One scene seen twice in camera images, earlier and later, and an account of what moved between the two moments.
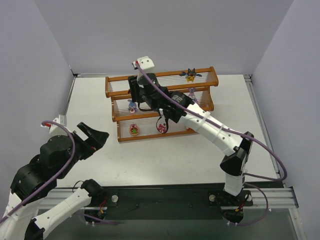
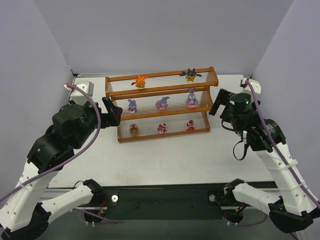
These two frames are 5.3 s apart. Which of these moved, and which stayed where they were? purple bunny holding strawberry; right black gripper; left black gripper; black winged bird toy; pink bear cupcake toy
Moved: left black gripper; right black gripper
Stayed: purple bunny holding strawberry; black winged bird toy; pink bear cupcake toy
